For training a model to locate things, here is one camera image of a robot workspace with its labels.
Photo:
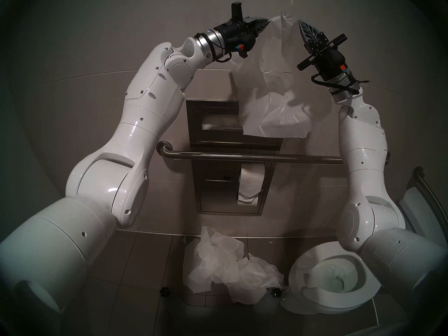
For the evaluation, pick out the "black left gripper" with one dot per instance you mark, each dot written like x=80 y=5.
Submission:
x=238 y=27

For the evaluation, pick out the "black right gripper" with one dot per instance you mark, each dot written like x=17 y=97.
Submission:
x=325 y=60

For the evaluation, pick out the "white paper toilet seat cover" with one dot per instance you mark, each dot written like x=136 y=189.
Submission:
x=276 y=104

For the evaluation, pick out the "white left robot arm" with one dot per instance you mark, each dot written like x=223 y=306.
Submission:
x=140 y=128

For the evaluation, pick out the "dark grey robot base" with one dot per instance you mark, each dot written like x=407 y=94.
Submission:
x=224 y=321

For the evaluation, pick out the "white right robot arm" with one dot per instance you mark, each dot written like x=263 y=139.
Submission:
x=364 y=156

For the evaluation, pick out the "stack of folded seat covers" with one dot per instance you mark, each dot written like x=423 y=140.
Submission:
x=215 y=124

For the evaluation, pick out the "white toilet paper roll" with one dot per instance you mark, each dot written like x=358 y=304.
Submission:
x=250 y=177

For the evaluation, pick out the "white toilet bowl with seat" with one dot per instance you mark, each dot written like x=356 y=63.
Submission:
x=308 y=268

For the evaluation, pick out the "pile of crumpled seat covers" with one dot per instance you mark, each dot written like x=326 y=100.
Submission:
x=220 y=268

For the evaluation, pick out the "long steel grab bar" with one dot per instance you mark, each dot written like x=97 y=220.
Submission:
x=245 y=157

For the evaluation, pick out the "black round base knob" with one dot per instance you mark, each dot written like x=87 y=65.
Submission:
x=164 y=291
x=275 y=293

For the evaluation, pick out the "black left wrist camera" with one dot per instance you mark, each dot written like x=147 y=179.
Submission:
x=248 y=41

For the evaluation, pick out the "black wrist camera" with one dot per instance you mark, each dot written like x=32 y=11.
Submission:
x=341 y=64
x=248 y=41

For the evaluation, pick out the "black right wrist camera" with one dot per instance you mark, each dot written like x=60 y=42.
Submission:
x=341 y=64

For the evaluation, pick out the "stainless steel wall dispenser panel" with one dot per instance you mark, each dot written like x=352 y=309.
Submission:
x=217 y=198

